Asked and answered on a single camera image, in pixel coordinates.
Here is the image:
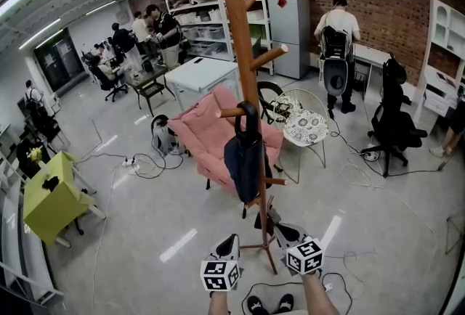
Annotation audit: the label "white desk with drawers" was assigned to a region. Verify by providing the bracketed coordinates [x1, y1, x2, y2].
[350, 43, 394, 104]

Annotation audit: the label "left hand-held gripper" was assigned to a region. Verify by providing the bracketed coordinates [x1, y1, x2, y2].
[200, 233, 243, 294]

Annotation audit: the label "black crumpled cloth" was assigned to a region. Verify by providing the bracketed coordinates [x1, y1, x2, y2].
[41, 176, 61, 192]

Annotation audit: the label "black chair with blue seat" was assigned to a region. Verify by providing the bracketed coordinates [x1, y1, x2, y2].
[250, 36, 263, 61]

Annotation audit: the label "grey hanging cloth bag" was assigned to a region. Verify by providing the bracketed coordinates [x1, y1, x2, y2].
[254, 197, 283, 239]

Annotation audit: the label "person's left black shoe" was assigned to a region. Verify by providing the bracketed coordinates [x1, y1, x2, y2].
[246, 294, 272, 315]

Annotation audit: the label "green storage boxes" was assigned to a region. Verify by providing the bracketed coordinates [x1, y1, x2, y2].
[249, 23, 272, 41]

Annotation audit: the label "person's right black shoe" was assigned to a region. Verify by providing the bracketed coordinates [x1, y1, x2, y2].
[274, 292, 296, 315]

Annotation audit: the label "floral seat cushion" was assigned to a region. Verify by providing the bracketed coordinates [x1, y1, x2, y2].
[282, 109, 330, 147]

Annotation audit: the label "pink sofa chair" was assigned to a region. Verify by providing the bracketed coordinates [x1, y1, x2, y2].
[167, 83, 286, 199]

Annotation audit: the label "person's left forearm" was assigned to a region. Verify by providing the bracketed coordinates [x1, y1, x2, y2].
[207, 290, 233, 315]

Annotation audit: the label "silver refrigerator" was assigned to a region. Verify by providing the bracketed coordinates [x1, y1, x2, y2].
[267, 0, 311, 81]

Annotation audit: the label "grey backpack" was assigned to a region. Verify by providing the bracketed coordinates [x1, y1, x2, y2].
[150, 114, 183, 156]

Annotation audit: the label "white floor cable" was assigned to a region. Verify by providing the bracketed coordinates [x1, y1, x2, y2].
[339, 157, 439, 267]

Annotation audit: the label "black double door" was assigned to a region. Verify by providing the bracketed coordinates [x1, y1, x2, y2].
[33, 27, 90, 93]

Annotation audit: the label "yellow flower vase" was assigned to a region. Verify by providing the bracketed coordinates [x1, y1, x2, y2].
[28, 145, 44, 165]

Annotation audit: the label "black wicker chair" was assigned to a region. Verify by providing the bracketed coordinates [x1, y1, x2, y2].
[256, 81, 291, 126]

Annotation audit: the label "person's right forearm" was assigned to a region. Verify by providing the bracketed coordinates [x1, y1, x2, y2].
[300, 271, 341, 315]

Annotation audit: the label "person's black shoe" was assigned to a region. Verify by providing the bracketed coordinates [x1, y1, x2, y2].
[246, 294, 272, 315]
[274, 292, 296, 315]

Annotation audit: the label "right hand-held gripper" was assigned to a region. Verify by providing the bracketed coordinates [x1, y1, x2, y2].
[272, 222, 325, 277]

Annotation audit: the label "brown wooden coat rack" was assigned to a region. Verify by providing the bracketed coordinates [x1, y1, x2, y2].
[217, 0, 290, 275]

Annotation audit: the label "green covered table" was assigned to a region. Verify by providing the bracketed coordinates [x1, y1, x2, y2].
[22, 150, 108, 248]

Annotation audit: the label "group of white storage bins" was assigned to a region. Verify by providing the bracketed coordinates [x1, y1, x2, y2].
[179, 10, 233, 55]

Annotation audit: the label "black office chair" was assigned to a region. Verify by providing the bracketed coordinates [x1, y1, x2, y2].
[86, 65, 129, 103]
[360, 53, 429, 179]

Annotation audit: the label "dark glass coffee table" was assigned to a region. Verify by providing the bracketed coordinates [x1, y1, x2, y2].
[126, 65, 178, 118]

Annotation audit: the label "grey and black round pod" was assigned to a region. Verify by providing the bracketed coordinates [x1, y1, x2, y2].
[321, 55, 350, 97]

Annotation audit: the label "floral back cushion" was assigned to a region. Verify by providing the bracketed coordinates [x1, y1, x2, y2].
[272, 94, 304, 123]

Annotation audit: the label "white hutch cabinet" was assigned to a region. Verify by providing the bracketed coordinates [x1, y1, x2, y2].
[412, 0, 465, 136]

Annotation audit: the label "white table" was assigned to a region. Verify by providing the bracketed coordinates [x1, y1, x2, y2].
[165, 56, 241, 115]

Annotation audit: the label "gold wire chair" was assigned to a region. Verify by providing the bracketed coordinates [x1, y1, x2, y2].
[272, 88, 331, 184]

